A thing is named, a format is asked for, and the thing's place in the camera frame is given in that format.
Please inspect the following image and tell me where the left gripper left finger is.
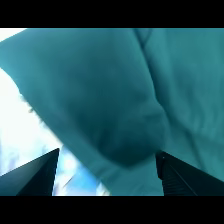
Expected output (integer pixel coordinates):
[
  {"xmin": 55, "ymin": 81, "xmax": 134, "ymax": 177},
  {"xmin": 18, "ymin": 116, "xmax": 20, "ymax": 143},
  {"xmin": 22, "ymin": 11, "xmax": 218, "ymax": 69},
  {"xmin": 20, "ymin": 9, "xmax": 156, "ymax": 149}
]
[{"xmin": 0, "ymin": 148, "xmax": 60, "ymax": 197}]

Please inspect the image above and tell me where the teal garment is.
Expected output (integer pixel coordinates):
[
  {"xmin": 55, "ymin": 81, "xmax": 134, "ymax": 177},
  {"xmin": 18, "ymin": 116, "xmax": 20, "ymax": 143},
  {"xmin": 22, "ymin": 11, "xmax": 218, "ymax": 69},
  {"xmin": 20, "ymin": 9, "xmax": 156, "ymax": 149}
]
[{"xmin": 0, "ymin": 27, "xmax": 224, "ymax": 197}]

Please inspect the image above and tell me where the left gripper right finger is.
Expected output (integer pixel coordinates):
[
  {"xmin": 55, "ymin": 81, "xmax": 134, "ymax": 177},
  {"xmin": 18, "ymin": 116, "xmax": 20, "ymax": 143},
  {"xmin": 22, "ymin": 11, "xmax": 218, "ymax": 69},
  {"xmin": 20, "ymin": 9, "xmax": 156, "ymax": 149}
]
[{"xmin": 155, "ymin": 150, "xmax": 224, "ymax": 197}]

